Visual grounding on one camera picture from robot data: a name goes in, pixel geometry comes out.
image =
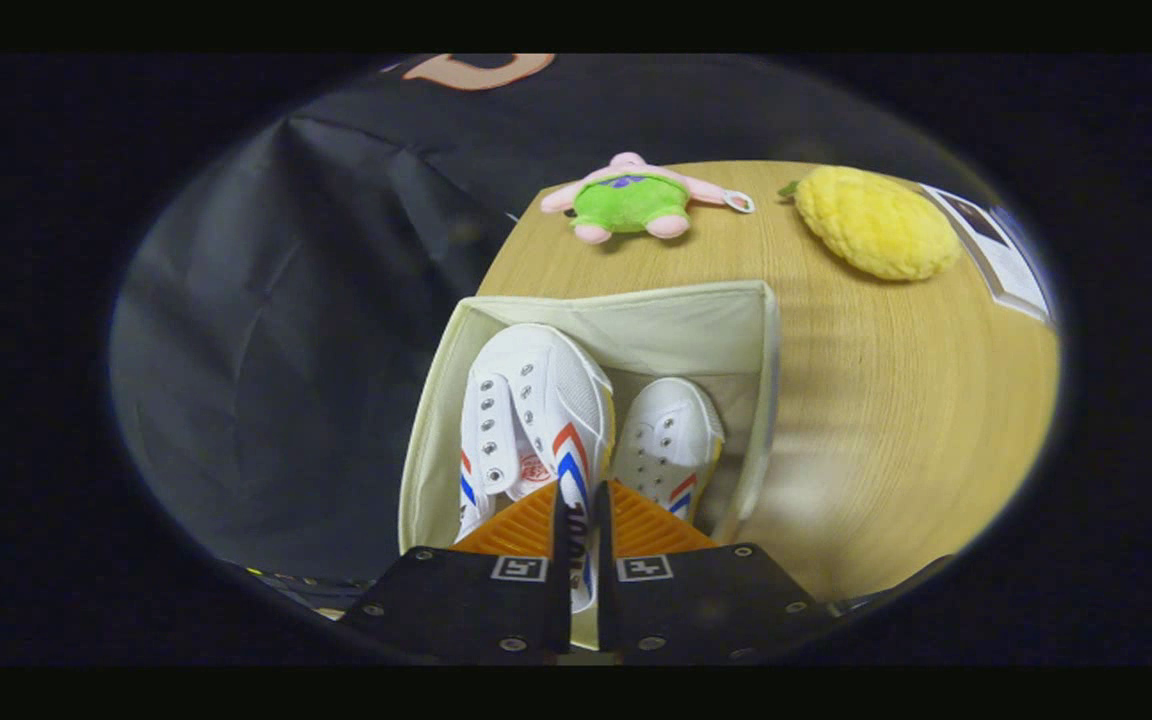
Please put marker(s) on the pink and green plush toy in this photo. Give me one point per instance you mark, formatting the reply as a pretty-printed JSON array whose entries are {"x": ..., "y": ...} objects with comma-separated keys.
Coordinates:
[{"x": 631, "y": 200}]

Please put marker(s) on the white printed leaflet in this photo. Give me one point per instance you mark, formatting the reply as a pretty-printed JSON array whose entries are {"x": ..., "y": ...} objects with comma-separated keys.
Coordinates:
[{"x": 1011, "y": 265}]

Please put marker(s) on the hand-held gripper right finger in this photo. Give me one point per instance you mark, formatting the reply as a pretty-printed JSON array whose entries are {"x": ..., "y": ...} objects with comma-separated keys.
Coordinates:
[{"x": 606, "y": 590}]

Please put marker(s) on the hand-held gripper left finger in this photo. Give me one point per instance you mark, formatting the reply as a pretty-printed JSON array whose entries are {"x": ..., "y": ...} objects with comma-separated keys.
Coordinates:
[{"x": 561, "y": 590}]

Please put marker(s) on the white shoe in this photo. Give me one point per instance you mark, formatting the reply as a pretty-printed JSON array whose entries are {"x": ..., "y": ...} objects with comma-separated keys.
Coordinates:
[
  {"x": 546, "y": 390},
  {"x": 671, "y": 430}
]

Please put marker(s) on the yellow plush toy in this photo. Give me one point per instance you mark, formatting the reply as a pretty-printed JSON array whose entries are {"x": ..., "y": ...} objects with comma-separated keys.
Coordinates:
[{"x": 876, "y": 225}]

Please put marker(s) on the beige fabric storage box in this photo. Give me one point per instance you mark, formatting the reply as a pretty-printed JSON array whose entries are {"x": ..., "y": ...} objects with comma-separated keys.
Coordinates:
[{"x": 676, "y": 330}]

